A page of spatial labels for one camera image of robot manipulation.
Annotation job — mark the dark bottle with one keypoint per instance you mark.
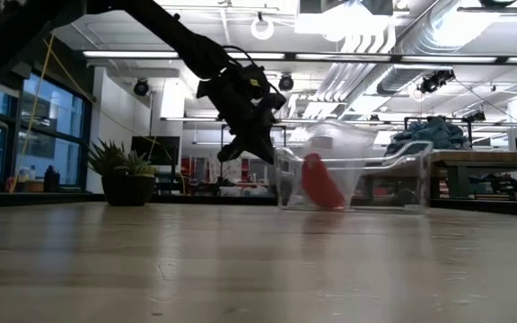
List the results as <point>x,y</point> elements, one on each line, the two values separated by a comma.
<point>51,178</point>

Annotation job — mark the silver ventilation duct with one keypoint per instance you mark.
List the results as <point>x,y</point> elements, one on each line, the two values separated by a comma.
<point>366,76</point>

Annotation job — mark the succulent in black pot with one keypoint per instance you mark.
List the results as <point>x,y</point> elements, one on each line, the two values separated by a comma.
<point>126,186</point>

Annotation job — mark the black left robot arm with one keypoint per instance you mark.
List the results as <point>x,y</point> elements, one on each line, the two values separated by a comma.
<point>186,40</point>

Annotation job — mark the window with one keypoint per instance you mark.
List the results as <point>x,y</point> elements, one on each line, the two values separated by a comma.
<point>47,130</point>

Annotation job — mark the black ceiling spotlight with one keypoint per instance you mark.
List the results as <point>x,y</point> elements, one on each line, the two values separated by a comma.
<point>141,87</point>
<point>286,82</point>
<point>435,81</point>

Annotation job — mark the black monitor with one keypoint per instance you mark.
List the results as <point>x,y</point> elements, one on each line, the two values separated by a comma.
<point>155,150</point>

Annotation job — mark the wooden workbench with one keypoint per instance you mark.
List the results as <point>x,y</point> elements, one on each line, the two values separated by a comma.
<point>487,159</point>

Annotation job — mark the ceiling light strip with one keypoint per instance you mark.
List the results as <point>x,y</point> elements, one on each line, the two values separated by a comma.
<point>128,54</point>
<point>442,58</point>

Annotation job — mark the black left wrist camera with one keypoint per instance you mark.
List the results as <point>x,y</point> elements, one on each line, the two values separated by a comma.
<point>255,77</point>

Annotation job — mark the blue cloth pile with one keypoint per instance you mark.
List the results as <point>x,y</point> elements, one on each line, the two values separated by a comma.
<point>433,132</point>

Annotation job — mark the clear plastic container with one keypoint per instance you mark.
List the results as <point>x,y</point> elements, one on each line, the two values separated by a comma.
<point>415,179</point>

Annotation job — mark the red bandage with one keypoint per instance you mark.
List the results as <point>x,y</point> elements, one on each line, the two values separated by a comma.
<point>321,184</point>

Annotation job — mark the clear plastic wrapper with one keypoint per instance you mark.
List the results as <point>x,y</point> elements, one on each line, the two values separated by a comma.
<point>348,139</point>

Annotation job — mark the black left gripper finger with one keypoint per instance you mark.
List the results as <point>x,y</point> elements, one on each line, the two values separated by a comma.
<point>262,148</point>
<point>231,150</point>

